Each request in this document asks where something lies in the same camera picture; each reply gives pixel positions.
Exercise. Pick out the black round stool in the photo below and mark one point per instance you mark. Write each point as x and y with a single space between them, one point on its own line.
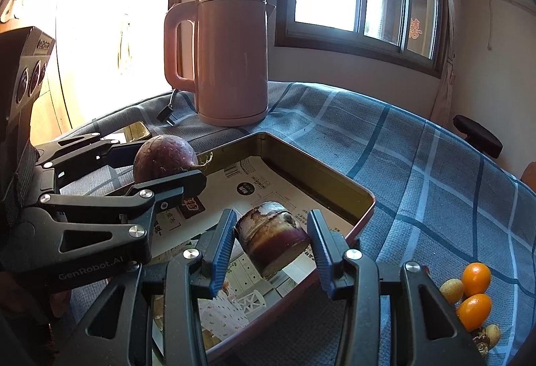
477 135

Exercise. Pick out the rectangular metal tin box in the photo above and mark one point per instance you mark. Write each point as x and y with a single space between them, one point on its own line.
318 169

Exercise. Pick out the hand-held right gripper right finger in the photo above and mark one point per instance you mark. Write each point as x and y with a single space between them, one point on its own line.
320 253

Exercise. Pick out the tan longan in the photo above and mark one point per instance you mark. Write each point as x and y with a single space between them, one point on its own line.
493 335
452 290

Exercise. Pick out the red window decoration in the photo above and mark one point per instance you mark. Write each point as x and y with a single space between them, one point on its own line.
414 28

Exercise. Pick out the orange kumquat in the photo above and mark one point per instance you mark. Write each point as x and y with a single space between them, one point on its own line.
476 279
473 310

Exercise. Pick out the black smartphone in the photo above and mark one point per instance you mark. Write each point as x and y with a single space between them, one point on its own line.
136 129

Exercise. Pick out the brown leather sofa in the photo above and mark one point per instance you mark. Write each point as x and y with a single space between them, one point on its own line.
529 175

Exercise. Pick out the blue plaid tablecloth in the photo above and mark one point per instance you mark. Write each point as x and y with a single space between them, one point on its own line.
398 160

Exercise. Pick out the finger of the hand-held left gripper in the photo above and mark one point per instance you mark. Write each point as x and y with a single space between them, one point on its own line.
167 186
83 148

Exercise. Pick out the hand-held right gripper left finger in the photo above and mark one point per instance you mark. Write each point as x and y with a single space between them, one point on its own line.
220 257

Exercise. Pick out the pink electric kettle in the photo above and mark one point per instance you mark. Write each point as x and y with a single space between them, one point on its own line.
230 56

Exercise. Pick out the purple passion fruit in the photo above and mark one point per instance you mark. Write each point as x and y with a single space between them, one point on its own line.
163 156

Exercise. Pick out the black power plug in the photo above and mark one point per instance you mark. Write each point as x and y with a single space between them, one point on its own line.
167 112

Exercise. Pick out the printed paper sheet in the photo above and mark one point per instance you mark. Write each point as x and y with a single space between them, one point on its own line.
259 186

